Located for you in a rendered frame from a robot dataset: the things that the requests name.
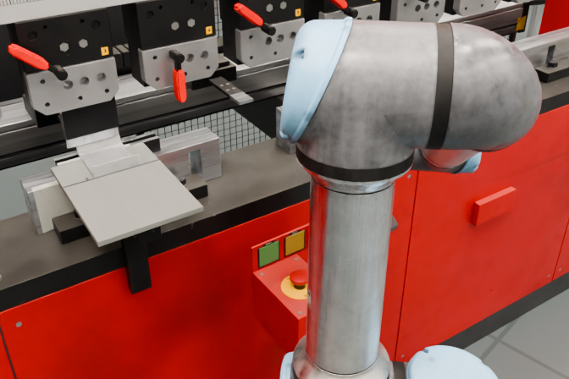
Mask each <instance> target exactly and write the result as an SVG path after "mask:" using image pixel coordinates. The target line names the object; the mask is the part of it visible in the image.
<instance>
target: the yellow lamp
mask: <svg viewBox="0 0 569 379"><path fill-rule="evenodd" d="M303 248H304V230H303V231H301V232H299V233H296V234H293V235H291V236H289V237H287V238H285V255H289V254H292V253H294V252H296V251H298V250H301V249H303Z"/></svg>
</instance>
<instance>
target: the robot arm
mask: <svg viewBox="0 0 569 379"><path fill-rule="evenodd" d="M541 104H542V89H541V84H540V82H539V77H538V74H537V72H536V71H535V69H534V67H533V65H532V64H531V62H530V61H529V60H528V58H527V57H526V56H525V54H524V53H523V52H522V51H521V50H520V49H519V48H517V47H516V46H515V45H514V44H513V43H511V42H509V41H508V40H506V39H505V38H504V37H502V36H500V35H498V34H496V33H494V32H493V31H490V30H486V29H484V28H482V27H479V26H476V25H469V24H461V23H425V22H404V21H382V20H360V19H352V17H346V18H344V19H315V20H311V21H309V22H307V23H305V24H304V25H303V26H302V27H301V28H300V29H299V31H298V33H297V35H296V40H295V44H294V47H293V51H292V55H291V60H290V66H289V72H288V76H287V81H286V87H285V92H284V101H283V107H282V113H281V121H280V132H279V134H280V138H281V139H282V140H284V141H288V142H289V143H290V144H295V143H296V160H297V161H298V163H299V164H300V166H301V167H302V168H303V169H304V170H306V171H307V172H308V173H309V174H311V183H310V212H309V242H308V272H307V329H306V335H305V336H304V337H303V338H302V339H301V340H300V341H299V342H298V344H297V345H296V347H295V350H294V351H293V352H289V353H288V354H286V355H285V357H284V359H283V362H282V366H281V372H280V379H498V378H497V376H496V375H495V374H494V373H493V372H492V370H491V369H490V368H489V367H488V366H486V365H484V364H483V363H482V361H481V360H480V359H479V358H477V357H476V356H474V355H473V354H470V353H468V352H467V351H465V350H462V349H458V348H455V347H451V346H444V345H435V346H430V347H427V348H425V349H424V350H423V351H418V352H417V353H416V354H415V355H414V356H413V357H412V358H411V359H410V361H409V362H401V361H392V360H389V355H388V353H387V351H386V349H385V347H384V346H383V345H382V344H381V343H380V342H379V338H380V329H381V321H382V312H383V303H384V287H385V279H386V270H387V261H388V253H389V236H390V233H391V232H393V231H394V230H395V229H397V228H398V223H397V221H396V220H395V218H394V216H393V215H392V210H393V201H394V193H395V181H396V180H397V179H398V178H400V177H402V176H403V175H404V174H406V173H407V172H408V171H409V170H415V171H429V172H442V173H452V174H458V173H473V172H475V171H476V170H477V169H478V165H479V163H480V160H481V156H482V152H493V151H499V150H502V149H505V148H506V147H508V146H511V145H513V144H515V143H516V142H518V141H519V140H520V139H521V138H522V137H524V136H525V135H526V134H527V133H528V132H529V131H530V129H531V128H532V127H533V126H534V124H535V122H536V120H537V118H538V116H539V112H540V109H541Z"/></svg>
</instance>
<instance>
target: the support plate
mask: <svg viewBox="0 0 569 379"><path fill-rule="evenodd" d="M126 149H127V150H128V151H129V152H130V153H131V155H135V154H138V157H139V163H140V164H139V165H141V164H143V163H146V162H150V163H148V164H144V165H141V166H139V167H135V168H130V169H127V170H124V171H121V172H118V173H113V174H109V175H107V176H104V177H100V178H98V179H93V178H94V176H93V175H92V174H91V172H90V170H89V169H88V168H87V166H86V165H85V164H84V162H83V161H82V160H79V161H76V162H70V163H67V164H64V165H61V166H57V167H54V168H51V172H52V175H53V176H54V178H55V179H56V180H57V182H58V184H59V185H60V187H61V189H62V190H63V192H64V193H65V195H66V196H67V198H68V199H69V201H70V203H71V205H72V206H73V208H74V209H75V211H76V212H77V214H78V215H79V217H80V219H81V221H82V222H83V223H84V225H85V226H86V228H87V230H88V231H89V233H90V235H91V236H92V238H93V239H94V241H95V242H96V244H97V246H98V247H101V246H103V245H105V244H110V243H112V242H115V241H118V240H121V239H125V238H128V237H129V236H132V235H135V234H138V233H142V232H145V231H147V230H150V229H153V228H156V227H159V226H162V225H164V224H167V223H170V222H174V221H177V220H179V219H181V218H184V217H188V216H191V215H194V214H197V213H199V212H202V211H203V206H202V205H201V203H200V202H199V201H198V200H197V199H196V198H195V197H194V196H193V195H192V194H191V193H190V192H189V191H188V189H187V188H186V187H185V186H184V185H183V184H182V183H181V182H180V181H179V180H178V179H177V178H176V177H175V176H174V175H173V174H172V173H171V172H170V171H169V170H168V169H167V168H166V167H165V166H164V165H163V163H162V162H161V161H160V160H158V161H155V160H157V159H158V158H157V157H156V156H155V155H154V154H153V153H152V152H151V151H150V149H149V148H148V147H147V146H146V145H145V144H144V143H140V144H137V145H133V146H128V147H126ZM151 161H155V162H151ZM86 178H88V179H93V180H90V181H86V182H84V183H80V184H76V183H79V182H82V181H85V180H86ZM71 184H75V185H72V186H69V187H66V188H63V187H64V186H68V185H71Z"/></svg>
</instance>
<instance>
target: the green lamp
mask: <svg viewBox="0 0 569 379"><path fill-rule="evenodd" d="M278 259H279V241H277V242H275V243H272V244H270V245H267V246H265V247H262V248H261V249H259V264H260V267H261V266H265V265H267V264H268V263H270V262H273V261H276V260H278Z"/></svg>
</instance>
